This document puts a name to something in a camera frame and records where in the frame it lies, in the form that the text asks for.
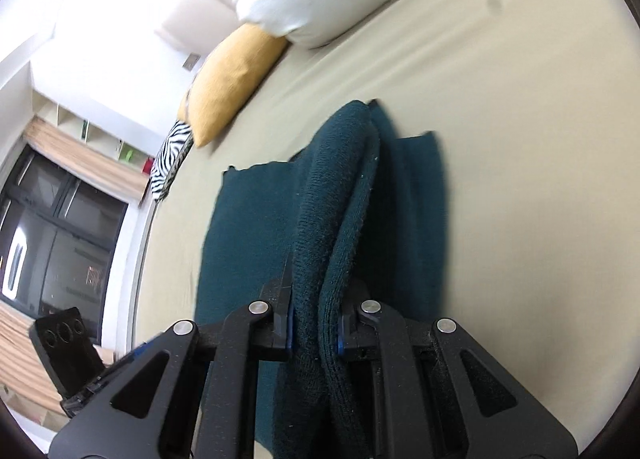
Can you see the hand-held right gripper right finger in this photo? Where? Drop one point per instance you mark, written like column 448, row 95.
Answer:
column 350, row 339

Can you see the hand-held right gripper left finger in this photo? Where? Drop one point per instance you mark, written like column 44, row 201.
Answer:
column 280, row 329

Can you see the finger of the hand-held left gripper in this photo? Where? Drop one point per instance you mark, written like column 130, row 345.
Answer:
column 131, row 353

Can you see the dark green sweater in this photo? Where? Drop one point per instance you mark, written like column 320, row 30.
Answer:
column 260, row 219

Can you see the white window ledge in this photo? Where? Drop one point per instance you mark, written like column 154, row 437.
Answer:
column 131, row 259

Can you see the dark window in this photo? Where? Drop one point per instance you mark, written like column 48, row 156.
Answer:
column 60, row 239

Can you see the red box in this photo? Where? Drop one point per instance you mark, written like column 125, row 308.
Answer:
column 148, row 166

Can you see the zebra print pillow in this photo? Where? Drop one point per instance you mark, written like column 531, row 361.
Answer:
column 167, row 159

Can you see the green shelf item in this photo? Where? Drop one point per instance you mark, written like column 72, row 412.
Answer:
column 127, row 154

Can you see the bed with beige sheet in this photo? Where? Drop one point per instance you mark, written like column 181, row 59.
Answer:
column 500, row 189

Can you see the yellow pillow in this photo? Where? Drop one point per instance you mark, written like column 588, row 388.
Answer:
column 230, row 79

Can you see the beige padded headboard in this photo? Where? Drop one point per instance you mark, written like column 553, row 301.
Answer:
column 200, row 14

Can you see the white wall shelf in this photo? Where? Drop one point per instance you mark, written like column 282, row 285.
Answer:
column 70, row 119

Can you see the wall socket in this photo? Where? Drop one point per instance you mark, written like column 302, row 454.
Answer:
column 191, row 62

